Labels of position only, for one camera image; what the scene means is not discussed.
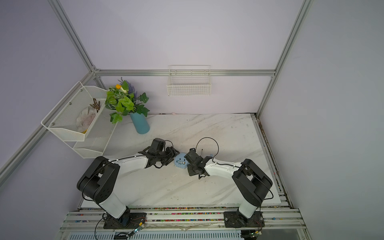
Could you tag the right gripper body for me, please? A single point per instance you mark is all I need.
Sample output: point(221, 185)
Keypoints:
point(192, 169)

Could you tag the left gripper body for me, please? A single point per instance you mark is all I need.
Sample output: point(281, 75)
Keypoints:
point(166, 155)

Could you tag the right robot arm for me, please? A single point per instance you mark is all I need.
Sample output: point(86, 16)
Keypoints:
point(252, 182)

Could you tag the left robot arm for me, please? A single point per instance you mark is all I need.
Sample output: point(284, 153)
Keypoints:
point(98, 181)

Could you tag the teal vase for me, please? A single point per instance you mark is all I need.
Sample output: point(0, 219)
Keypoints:
point(140, 123)

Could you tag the artificial green plant bouquet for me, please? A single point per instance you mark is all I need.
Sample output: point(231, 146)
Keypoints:
point(124, 100)

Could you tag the brown twigs in shelf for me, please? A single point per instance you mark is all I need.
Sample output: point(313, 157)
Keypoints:
point(95, 106)

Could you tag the white cloth in shelf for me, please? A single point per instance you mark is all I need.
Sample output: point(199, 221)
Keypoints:
point(85, 119)

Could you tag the white two-tier mesh shelf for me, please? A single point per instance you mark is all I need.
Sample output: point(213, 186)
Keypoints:
point(61, 121)

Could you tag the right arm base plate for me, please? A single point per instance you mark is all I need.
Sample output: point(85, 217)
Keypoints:
point(237, 220)

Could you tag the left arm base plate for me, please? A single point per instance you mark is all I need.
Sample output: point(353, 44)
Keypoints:
point(126, 221)

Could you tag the white wire wall basket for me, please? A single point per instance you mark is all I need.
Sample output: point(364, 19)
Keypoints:
point(189, 80)

